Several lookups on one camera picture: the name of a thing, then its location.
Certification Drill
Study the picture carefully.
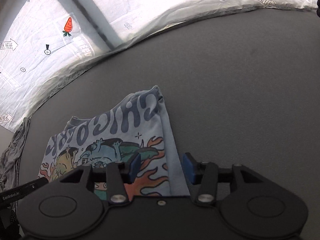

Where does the light blue printed t-shirt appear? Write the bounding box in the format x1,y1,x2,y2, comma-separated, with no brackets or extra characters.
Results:
38,86,190,197

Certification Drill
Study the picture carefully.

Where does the grey crumpled garment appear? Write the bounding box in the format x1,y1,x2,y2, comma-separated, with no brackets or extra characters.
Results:
1,117,30,193

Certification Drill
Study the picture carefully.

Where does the white printed curtain sheet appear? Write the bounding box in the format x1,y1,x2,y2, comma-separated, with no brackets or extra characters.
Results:
1,0,318,132

